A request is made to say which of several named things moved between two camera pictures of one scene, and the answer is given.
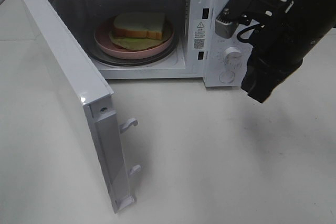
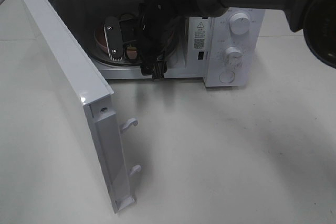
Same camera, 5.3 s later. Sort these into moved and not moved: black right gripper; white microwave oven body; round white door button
Moved: black right gripper
Not moved: round white door button; white microwave oven body
